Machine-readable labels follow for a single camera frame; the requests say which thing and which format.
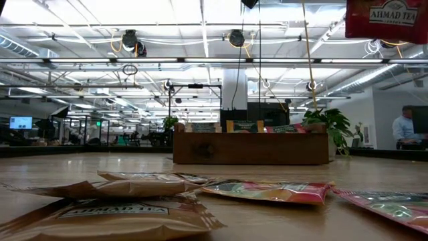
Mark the large black cabinet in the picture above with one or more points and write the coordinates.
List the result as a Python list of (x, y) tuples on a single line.
[(271, 114)]

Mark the distant green office plant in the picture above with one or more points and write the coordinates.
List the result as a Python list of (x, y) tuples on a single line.
[(170, 122)]

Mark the grey ceiling pipe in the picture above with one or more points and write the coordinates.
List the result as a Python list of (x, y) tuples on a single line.
[(67, 86)]

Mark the dark wall screen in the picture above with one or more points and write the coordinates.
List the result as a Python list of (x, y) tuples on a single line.
[(420, 120)]

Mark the framed wall picture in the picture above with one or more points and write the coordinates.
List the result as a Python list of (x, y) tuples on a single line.
[(366, 134)]

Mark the blue lit computer monitor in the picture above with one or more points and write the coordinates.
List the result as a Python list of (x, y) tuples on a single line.
[(20, 123)]

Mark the green potted plant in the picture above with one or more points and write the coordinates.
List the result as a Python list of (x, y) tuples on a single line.
[(334, 124)]

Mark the black gantry frame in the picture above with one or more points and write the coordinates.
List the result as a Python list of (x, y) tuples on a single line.
[(195, 86)]

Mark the wooden tea organizer box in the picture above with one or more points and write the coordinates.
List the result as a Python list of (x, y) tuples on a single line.
[(267, 150)]

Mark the long ceiling light bar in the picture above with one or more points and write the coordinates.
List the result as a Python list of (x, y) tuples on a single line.
[(150, 60)]

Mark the red strawberry tea packet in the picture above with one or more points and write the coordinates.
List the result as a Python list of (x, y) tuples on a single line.
[(284, 129), (357, 28), (394, 207), (267, 192)]

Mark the white building column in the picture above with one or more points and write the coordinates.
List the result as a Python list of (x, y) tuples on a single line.
[(234, 90)]

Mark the yellow mango tea packet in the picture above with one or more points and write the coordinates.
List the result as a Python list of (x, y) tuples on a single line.
[(244, 126)]

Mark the person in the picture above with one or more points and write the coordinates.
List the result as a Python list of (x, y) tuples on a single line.
[(403, 129)]

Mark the small black cabinet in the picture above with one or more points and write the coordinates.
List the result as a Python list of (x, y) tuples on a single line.
[(234, 115)]

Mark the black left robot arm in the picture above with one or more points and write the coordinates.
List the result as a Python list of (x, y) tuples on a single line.
[(1, 5)]

